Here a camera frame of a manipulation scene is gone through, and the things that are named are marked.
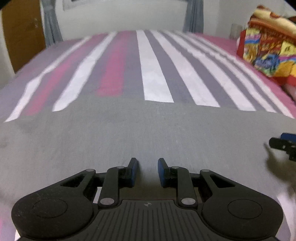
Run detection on grey pants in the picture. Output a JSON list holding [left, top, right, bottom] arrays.
[[0, 93, 296, 223]]

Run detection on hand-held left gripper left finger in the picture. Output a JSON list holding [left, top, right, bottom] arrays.
[[60, 158, 139, 208]]

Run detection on striped bed sheet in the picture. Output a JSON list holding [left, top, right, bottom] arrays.
[[0, 29, 296, 123]]

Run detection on grey curtain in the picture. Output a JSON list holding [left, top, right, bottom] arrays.
[[184, 0, 204, 34], [40, 0, 63, 48]]

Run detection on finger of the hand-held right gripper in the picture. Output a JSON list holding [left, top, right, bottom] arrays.
[[269, 133, 296, 162]]

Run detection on wooden door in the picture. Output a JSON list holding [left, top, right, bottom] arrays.
[[1, 0, 47, 73]]

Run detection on cream and red pillow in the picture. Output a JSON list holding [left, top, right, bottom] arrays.
[[251, 5, 296, 32]]

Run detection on grey panel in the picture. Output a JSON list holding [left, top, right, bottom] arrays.
[[231, 23, 244, 40]]

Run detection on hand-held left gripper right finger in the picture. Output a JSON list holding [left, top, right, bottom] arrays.
[[158, 158, 234, 208]]

